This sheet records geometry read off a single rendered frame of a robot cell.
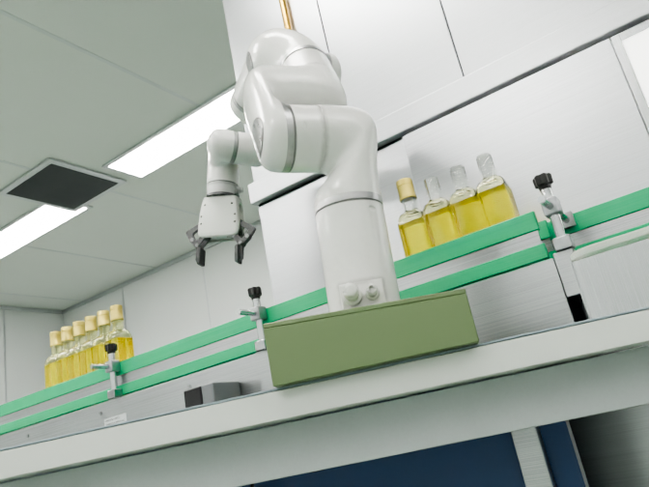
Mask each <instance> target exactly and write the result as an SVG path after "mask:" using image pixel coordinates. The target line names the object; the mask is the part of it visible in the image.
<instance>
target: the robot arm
mask: <svg viewBox="0 0 649 487"><path fill-rule="evenodd" d="M341 78H342V69H341V64H340V62H339V60H338V58H337V57H336V56H335V55H333V54H331V53H328V52H324V51H323V50H322V49H321V48H320V47H319V46H318V45H317V44H316V43H315V42H314V41H312V40H311V39H310V38H308V37H306V36H305V35H303V34H301V33H299V32H297V31H294V30H290V29H284V28H273V29H269V30H267V31H265V32H263V33H261V34H260V35H259V36H257V37H256V38H255V39H254V41H253V42H252V43H251V45H250V46H249V47H248V50H247V53H246V59H245V61H244V64H243V66H242V69H241V72H240V76H239V79H238V81H237V84H236V87H235V89H234V92H233V94H232V96H231V99H230V107H231V110H232V112H233V113H234V115H235V116H236V117H237V118H238V119H239V120H240V121H242V122H243V123H245V124H246V125H248V128H249V131H250V133H245V132H240V131H234V130H228V129H214V130H213V131H212V133H211V134H210V135H209V137H208V142H207V150H208V153H209V159H208V178H207V196H206V197H205V198H204V200H203V203H202V207H201V212H200V217H199V223H198V224H197V225H195V226H194V227H192V228H191V229H189V230H188V231H186V235H187V237H188V238H189V241H190V242H191V243H192V244H193V245H194V246H195V247H196V259H195V260H196V262H197V265H199V266H201V267H204V266H205V260H206V250H204V247H205V246H206V245H207V243H219V242H232V241H236V242H237V244H236V245H235V262H237V263H238V264H240V265H241V264H242V260H243V255H244V248H245V247H246V244H247V243H248V242H249V241H250V240H251V239H252V236H253V235H254V233H255V231H256V228H255V227H254V226H252V225H251V224H249V223H247V222H245V221H244V217H243V207H242V202H241V199H240V193H243V192H244V189H243V187H240V186H239V173H240V165H245V166H251V167H260V166H262V165H263V167H264V168H265V169H266V170H268V171H270V172H274V173H315V174H325V175H327V179H326V180H325V181H324V183H323V184H322V186H321V187H320V189H319V190H318V192H317V195H316V197H315V202H314V210H315V217H316V223H317V230H318V237H319V244H320V250H321V256H322V263H323V270H324V282H325V288H326V295H327V301H328V308H329V312H332V311H338V310H343V309H349V308H355V307H359V306H365V305H371V304H376V303H382V302H388V301H397V300H400V294H399V288H398V283H397V278H396V273H395V268H394V262H393V257H392V251H391V246H390V240H389V236H388V231H387V225H386V220H385V214H384V209H383V203H382V198H381V187H380V181H379V172H378V136H377V127H376V124H375V122H374V120H373V118H372V117H371V116H370V115H369V114H368V113H367V112H366V111H364V110H362V109H359V108H356V107H352V106H347V97H346V94H345V91H344V88H343V86H342V84H341ZM244 228H246V229H247V233H246V234H245V235H244ZM196 233H198V235H199V239H198V240H196V239H195V237H194V235H195V234H196Z"/></svg>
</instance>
